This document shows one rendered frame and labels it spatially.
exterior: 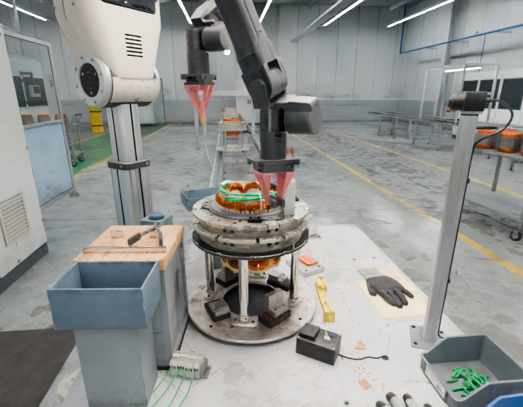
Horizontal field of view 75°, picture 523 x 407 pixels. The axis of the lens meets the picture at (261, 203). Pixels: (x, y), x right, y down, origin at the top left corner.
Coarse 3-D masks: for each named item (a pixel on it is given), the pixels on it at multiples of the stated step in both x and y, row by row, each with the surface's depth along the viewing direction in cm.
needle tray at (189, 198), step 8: (184, 192) 121; (192, 192) 122; (200, 192) 123; (208, 192) 124; (216, 192) 126; (184, 200) 116; (192, 200) 112; (192, 208) 113; (216, 256) 123; (216, 264) 124
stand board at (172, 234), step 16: (96, 240) 80; (112, 240) 80; (144, 240) 80; (176, 240) 81; (80, 256) 72; (96, 256) 72; (112, 256) 72; (128, 256) 72; (144, 256) 72; (160, 256) 72
